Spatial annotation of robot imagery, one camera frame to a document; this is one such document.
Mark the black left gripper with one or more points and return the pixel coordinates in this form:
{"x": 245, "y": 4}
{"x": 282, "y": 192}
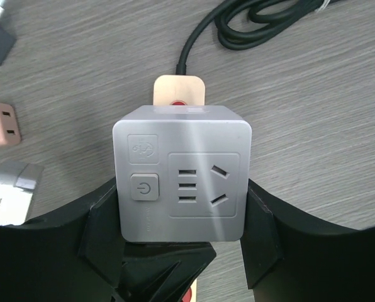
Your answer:
{"x": 161, "y": 272}

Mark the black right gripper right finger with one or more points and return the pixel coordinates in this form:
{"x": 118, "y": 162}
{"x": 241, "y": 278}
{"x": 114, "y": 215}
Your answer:
{"x": 290, "y": 255}

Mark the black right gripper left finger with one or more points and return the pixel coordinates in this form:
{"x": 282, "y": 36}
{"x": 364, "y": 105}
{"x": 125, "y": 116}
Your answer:
{"x": 73, "y": 253}

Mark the white cube socket adapter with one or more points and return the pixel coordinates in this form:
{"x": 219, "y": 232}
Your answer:
{"x": 182, "y": 173}

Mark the pink brown plug adapter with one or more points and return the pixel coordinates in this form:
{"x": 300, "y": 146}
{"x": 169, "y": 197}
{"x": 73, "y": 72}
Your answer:
{"x": 9, "y": 130}

